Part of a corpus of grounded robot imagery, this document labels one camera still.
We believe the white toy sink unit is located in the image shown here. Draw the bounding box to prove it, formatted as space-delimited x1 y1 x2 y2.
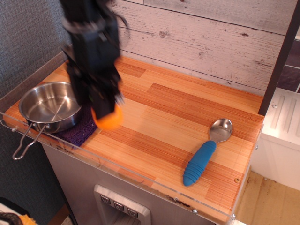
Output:
250 88 300 190

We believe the dark right shelf post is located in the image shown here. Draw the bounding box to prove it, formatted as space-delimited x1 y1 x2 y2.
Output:
258 0 300 116

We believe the stainless steel pot with handle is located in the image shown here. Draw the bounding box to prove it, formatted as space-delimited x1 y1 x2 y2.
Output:
12 82 82 160

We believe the metal spoon with blue handle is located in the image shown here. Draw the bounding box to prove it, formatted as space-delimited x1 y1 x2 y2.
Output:
183 119 233 187

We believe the purple knitted cloth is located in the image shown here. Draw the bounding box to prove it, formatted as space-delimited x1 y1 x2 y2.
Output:
54 105 97 146

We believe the orange carrot-shaped shaker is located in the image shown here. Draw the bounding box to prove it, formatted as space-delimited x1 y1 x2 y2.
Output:
91 104 123 130

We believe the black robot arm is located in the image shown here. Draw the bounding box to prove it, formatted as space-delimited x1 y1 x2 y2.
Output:
60 0 120 119

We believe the orange yellow object bottom left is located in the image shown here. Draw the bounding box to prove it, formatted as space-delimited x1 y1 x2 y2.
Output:
19 215 36 225

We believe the silver ice dispenser panel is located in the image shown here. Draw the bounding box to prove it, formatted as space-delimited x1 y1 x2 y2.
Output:
94 184 151 225

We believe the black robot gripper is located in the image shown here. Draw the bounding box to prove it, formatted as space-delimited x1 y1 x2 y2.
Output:
62 18 120 119

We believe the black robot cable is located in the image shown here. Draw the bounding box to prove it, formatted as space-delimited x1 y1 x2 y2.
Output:
110 10 129 30

